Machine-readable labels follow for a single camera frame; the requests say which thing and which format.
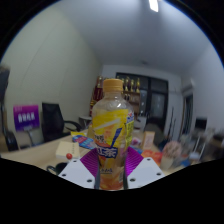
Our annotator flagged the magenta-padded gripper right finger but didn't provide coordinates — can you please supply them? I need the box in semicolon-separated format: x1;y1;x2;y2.
124;146;165;191

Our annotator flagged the wooden trophy shelf unit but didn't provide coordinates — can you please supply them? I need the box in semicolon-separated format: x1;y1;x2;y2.
89;75;141;118

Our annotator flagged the ceiling tube light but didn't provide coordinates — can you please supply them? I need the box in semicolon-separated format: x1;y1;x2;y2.
148;0;160;13

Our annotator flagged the orange book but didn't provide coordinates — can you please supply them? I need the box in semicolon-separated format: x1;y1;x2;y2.
141;149;164;166

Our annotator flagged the black tripod stand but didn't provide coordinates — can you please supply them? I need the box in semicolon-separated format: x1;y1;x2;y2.
166;106;178;141

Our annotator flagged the black computer monitor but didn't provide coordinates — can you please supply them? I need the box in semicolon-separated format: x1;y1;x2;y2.
194;117;208;132

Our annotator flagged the small blue red booklet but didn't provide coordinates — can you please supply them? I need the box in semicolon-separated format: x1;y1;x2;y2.
71;133;96;150

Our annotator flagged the yellow standing card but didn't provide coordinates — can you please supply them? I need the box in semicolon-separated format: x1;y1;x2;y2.
141;130;156;151

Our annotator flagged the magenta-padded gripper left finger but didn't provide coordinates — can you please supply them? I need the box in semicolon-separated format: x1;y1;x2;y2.
58;148;101;190

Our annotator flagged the yellow-labelled plastic drink bottle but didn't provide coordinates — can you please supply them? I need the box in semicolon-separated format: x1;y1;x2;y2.
91;78;135;191

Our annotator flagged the black office chair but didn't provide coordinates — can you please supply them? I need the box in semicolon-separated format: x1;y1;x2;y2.
41;102;83;143

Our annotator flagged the white air conditioner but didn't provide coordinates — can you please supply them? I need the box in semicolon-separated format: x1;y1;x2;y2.
181;79;196;98

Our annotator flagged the cream flat box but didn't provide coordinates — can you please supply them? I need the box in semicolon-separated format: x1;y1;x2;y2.
54;140;81;160

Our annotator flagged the purple sign board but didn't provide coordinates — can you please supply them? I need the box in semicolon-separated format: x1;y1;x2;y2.
13;104;41;132

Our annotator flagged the white red-ball stirrer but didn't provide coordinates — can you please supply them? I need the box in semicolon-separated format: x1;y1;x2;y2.
65;152;74;164

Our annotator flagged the dark glass door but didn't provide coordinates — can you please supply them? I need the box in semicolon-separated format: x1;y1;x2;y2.
115;72;169;131

